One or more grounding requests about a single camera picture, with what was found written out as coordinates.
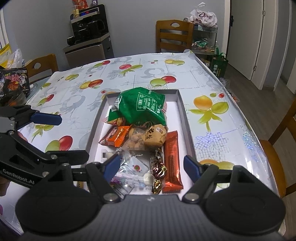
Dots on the white door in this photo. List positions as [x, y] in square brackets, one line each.
[252, 38]

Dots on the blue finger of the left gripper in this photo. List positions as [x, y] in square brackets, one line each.
[73, 157]
[46, 119]

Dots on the brown peanut snack bag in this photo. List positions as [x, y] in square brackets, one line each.
[139, 139]

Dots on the yellow paper bag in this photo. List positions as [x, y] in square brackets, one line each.
[6, 57]

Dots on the wooden chair far left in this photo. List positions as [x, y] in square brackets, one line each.
[42, 64]

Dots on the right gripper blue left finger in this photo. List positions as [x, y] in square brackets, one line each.
[110, 167]

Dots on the wooden chair far right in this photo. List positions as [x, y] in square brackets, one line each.
[173, 35]

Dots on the black water dispenser cabinet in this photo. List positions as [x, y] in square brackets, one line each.
[91, 38]

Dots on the black instant noodle pack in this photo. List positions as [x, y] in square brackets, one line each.
[15, 80]

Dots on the green shopping bag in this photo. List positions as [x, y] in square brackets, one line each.
[219, 64]

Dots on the orange square snack packet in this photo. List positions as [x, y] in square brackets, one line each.
[115, 136]

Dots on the long orange snack bar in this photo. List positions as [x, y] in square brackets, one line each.
[173, 182]

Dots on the clear plastic snack packet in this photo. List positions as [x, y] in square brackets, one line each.
[134, 174]

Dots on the metal pot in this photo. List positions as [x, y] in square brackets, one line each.
[17, 98]

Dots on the metal storage shelf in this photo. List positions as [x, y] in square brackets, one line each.
[204, 41]

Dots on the fruit pattern tablecloth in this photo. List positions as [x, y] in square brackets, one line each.
[234, 199]

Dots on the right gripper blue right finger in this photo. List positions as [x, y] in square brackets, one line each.
[192, 168]

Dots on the white Dove plastic bag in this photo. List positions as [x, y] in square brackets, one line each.
[201, 17]

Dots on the green snack bag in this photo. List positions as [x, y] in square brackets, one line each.
[140, 107]

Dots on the white shallow cardboard box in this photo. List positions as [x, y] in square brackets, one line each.
[137, 134]

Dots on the red gold candy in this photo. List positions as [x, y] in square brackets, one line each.
[158, 170]

